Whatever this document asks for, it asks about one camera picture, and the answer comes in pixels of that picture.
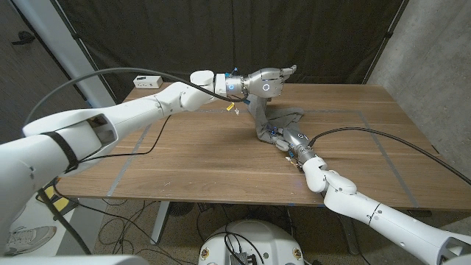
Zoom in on yellow and black object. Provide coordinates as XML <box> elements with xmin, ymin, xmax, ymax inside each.
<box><xmin>36</xmin><ymin>185</ymin><xmax>80</xmax><ymax>213</ymax></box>

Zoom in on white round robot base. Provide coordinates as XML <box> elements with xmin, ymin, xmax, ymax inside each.
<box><xmin>197</xmin><ymin>219</ymin><xmax>305</xmax><ymax>265</ymax></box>

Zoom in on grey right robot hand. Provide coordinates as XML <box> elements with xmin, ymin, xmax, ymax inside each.
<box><xmin>274</xmin><ymin>127</ymin><xmax>318</xmax><ymax>165</ymax></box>

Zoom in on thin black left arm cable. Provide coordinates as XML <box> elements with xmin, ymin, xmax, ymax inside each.
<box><xmin>77</xmin><ymin>114</ymin><xmax>173</xmax><ymax>164</ymax></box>

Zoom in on grey table leg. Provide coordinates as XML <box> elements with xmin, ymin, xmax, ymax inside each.
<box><xmin>149</xmin><ymin>200</ymin><xmax>171</xmax><ymax>246</ymax></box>
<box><xmin>336</xmin><ymin>208</ymin><xmax>361</xmax><ymax>255</ymax></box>

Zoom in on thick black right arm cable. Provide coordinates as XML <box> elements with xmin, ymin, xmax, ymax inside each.
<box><xmin>308</xmin><ymin>127</ymin><xmax>471</xmax><ymax>186</ymax></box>

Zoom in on tangled black floor cables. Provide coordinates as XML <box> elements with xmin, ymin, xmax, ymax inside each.
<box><xmin>79</xmin><ymin>200</ymin><xmax>202</xmax><ymax>265</ymax></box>

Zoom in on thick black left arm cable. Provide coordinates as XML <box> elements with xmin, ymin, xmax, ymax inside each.
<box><xmin>24</xmin><ymin>67</ymin><xmax>249</xmax><ymax>255</ymax></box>

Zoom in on white power strip box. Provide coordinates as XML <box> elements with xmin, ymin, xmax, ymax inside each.
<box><xmin>132</xmin><ymin>75</ymin><xmax>164</xmax><ymax>90</ymax></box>

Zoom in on grey sneaker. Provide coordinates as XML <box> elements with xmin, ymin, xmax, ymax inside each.
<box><xmin>5</xmin><ymin>225</ymin><xmax>58</xmax><ymax>257</ymax></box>

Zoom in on grey fabric shorts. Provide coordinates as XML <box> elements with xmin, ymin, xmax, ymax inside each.
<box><xmin>246</xmin><ymin>93</ymin><xmax>305</xmax><ymax>145</ymax></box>

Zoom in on black backdrop stand pole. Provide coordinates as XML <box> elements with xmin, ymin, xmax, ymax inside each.
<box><xmin>49</xmin><ymin>0</ymin><xmax>118</xmax><ymax>107</ymax></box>
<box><xmin>362</xmin><ymin>0</ymin><xmax>410</xmax><ymax>85</ymax></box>

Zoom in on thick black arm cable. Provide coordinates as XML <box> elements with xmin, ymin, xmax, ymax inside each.
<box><xmin>24</xmin><ymin>67</ymin><xmax>249</xmax><ymax>255</ymax></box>
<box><xmin>308</xmin><ymin>127</ymin><xmax>471</xmax><ymax>186</ymax></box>

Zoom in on black door handle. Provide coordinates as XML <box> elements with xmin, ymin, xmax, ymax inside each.
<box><xmin>10</xmin><ymin>30</ymin><xmax>36</xmax><ymax>46</ymax></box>

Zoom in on white door frame pillar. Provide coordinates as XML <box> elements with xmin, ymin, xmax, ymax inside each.
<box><xmin>13</xmin><ymin>0</ymin><xmax>118</xmax><ymax>115</ymax></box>

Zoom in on black backdrop curtain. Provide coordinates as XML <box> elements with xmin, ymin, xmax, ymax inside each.
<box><xmin>54</xmin><ymin>0</ymin><xmax>409</xmax><ymax>106</ymax></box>

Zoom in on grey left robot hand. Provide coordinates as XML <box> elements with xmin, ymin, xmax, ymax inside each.
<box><xmin>224</xmin><ymin>65</ymin><xmax>298</xmax><ymax>99</ymax></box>

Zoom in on white robot torso shell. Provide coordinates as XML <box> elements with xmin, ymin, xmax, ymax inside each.
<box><xmin>0</xmin><ymin>255</ymin><xmax>148</xmax><ymax>265</ymax></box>

